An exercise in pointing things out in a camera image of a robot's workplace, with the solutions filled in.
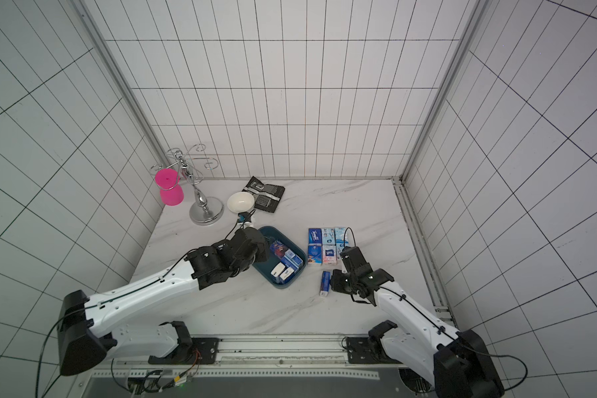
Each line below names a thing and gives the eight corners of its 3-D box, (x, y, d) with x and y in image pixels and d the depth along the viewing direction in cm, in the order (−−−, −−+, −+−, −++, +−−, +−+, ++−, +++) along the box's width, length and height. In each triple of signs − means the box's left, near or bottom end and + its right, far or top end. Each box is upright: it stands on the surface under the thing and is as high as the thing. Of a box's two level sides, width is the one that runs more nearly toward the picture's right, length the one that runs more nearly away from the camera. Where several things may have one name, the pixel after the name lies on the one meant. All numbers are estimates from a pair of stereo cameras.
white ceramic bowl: (227, 214, 107) (225, 208, 104) (231, 197, 113) (229, 191, 110) (252, 214, 107) (251, 208, 104) (255, 197, 113) (254, 191, 110)
